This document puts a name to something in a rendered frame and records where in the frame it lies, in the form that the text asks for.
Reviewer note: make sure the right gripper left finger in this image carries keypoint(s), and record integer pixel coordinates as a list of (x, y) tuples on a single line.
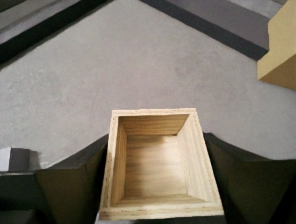
[(68, 192)]

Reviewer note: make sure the grey rectangular block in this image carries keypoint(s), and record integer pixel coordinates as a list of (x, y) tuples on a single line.
[(14, 159)]

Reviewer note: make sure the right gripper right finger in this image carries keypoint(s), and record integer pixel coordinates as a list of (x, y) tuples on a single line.
[(253, 189)]

